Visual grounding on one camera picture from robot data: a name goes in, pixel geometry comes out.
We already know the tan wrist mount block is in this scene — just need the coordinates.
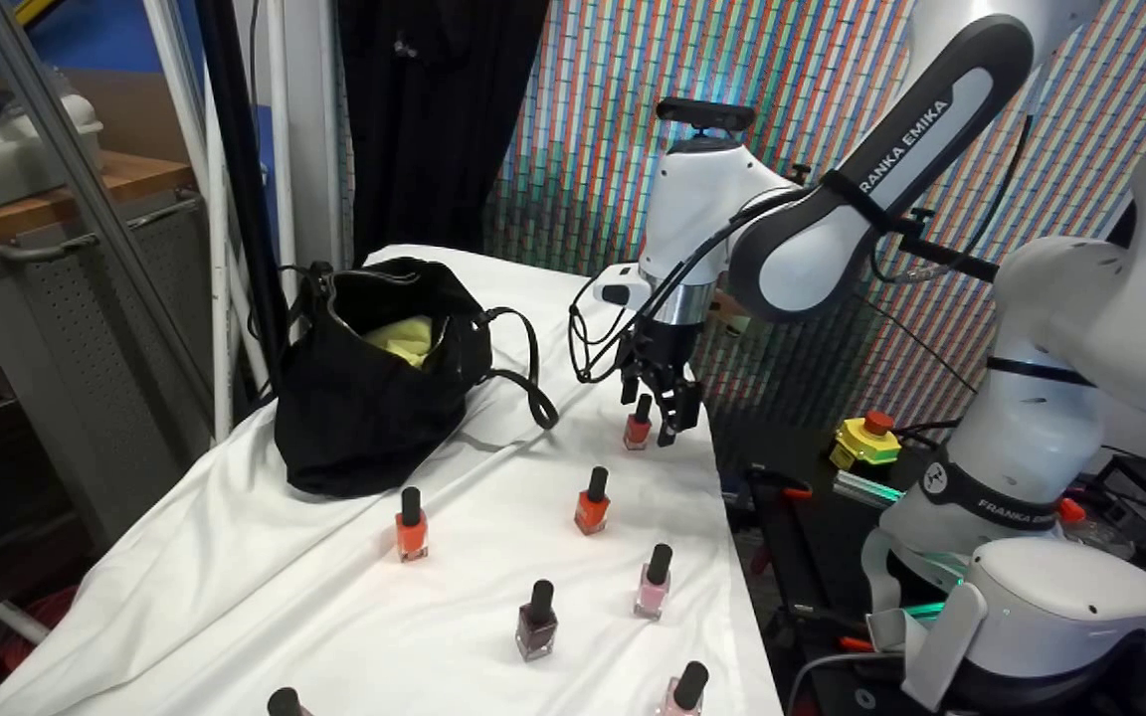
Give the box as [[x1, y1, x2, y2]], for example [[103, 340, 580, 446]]
[[709, 282, 756, 334]]

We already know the black handbag with strap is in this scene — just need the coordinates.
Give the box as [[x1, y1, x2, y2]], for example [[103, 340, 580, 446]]
[[270, 253, 565, 497]]

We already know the yellow red emergency stop button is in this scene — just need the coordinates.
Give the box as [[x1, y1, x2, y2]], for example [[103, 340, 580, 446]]
[[827, 404, 906, 476]]

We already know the aluminium frame bar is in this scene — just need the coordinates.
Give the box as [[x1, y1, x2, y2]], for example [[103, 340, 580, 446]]
[[0, 0, 229, 449]]

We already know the pink nail polish bottle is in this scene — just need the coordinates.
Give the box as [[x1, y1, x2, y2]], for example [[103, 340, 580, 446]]
[[632, 537, 678, 625]]

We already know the yellow cloth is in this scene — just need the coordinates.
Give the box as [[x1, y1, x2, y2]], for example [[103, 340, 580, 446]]
[[367, 314, 442, 374]]

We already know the black hanging curtain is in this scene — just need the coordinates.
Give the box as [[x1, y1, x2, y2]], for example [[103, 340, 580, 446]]
[[336, 0, 552, 271]]

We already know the white tablecloth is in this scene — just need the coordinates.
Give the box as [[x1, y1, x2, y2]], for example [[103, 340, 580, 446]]
[[0, 237, 790, 716]]

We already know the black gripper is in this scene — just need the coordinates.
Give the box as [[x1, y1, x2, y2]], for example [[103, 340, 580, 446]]
[[617, 319, 709, 449]]

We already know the black vertical pole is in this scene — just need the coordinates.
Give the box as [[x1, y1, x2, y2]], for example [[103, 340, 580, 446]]
[[191, 0, 295, 403]]

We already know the black nail polish bottle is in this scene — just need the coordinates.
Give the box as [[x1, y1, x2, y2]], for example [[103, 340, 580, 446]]
[[656, 655, 715, 716]]

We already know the grey cabinet with wooden top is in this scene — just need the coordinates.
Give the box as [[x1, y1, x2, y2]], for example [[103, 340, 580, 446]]
[[0, 148, 229, 549]]

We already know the white plastic container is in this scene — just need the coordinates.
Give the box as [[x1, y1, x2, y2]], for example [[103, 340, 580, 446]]
[[0, 88, 107, 217]]

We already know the dark plum nail polish bottle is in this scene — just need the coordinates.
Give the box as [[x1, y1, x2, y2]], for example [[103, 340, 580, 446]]
[[515, 575, 563, 664]]

